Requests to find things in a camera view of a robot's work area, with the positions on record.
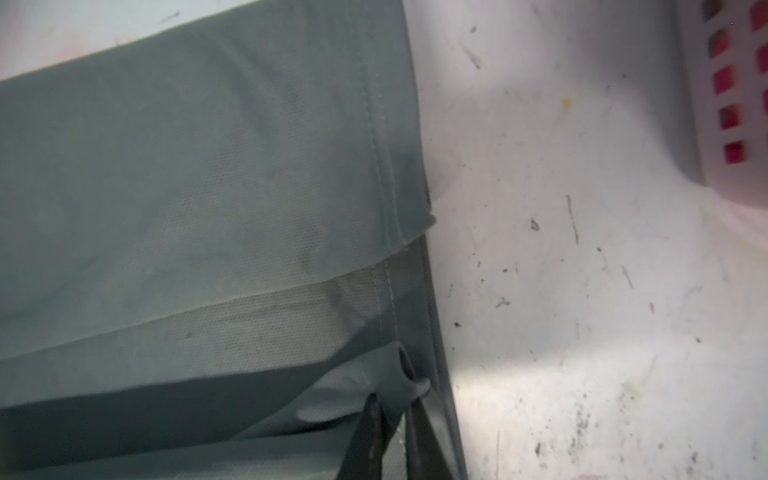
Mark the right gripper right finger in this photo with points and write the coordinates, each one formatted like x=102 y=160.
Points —
x=425 y=459

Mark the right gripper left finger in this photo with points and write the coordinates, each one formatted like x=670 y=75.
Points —
x=364 y=455

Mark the grey t shirt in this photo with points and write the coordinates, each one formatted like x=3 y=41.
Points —
x=213 y=251

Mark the white plastic laundry basket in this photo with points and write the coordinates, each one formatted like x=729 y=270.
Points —
x=743 y=184

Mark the pink t shirt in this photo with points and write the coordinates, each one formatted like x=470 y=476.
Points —
x=735 y=60

